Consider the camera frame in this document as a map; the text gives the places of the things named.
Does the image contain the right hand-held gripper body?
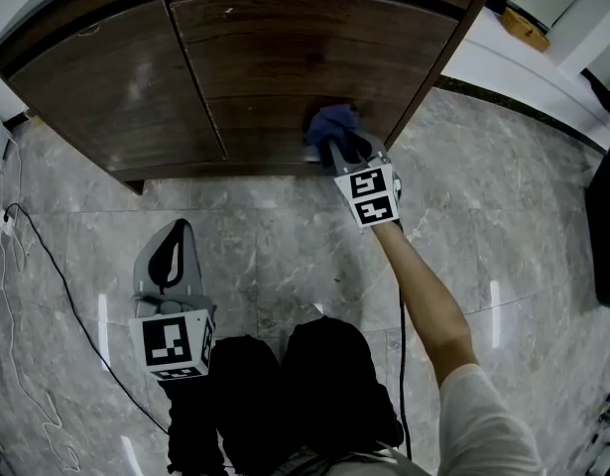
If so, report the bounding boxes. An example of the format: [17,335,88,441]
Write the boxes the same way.
[332,152,403,229]

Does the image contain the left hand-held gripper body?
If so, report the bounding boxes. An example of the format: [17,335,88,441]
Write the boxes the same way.
[127,293,218,382]

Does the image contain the blue cloth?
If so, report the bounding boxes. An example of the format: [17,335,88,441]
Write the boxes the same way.
[303,103,362,161]

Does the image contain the person's right forearm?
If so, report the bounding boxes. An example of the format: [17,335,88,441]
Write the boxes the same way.
[370,219,480,387]

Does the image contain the person's left forearm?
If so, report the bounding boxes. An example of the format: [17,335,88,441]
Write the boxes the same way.
[158,374,224,476]

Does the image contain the black trousers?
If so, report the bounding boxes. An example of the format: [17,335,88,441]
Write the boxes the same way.
[209,314,406,466]

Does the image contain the white raised ledge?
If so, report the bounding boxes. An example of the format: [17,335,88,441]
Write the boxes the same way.
[435,2,610,154]

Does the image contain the black oblong object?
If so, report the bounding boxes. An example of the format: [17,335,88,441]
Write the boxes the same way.
[580,67,610,115]

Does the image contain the white printed t-shirt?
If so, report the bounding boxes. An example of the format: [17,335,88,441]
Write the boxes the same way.
[263,361,549,476]

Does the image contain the black floor cable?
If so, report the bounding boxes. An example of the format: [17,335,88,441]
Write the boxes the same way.
[3,201,171,436]

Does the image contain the white cable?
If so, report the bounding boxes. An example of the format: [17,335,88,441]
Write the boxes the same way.
[0,105,83,476]

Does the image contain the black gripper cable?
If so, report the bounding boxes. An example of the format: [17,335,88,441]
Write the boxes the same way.
[397,284,415,461]

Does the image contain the small device with wires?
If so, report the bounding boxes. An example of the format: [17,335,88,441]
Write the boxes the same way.
[593,391,610,436]

